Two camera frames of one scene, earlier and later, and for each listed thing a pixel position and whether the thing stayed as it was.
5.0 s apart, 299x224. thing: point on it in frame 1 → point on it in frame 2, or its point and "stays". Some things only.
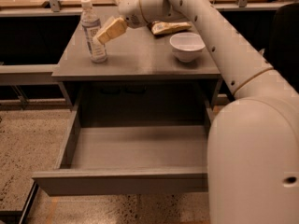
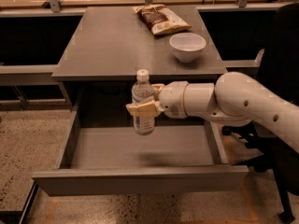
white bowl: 187,46 stays
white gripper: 130,8 → 173,99
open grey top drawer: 129,160 stays
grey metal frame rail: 34,74 stays
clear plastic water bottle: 91,24 → 143,91
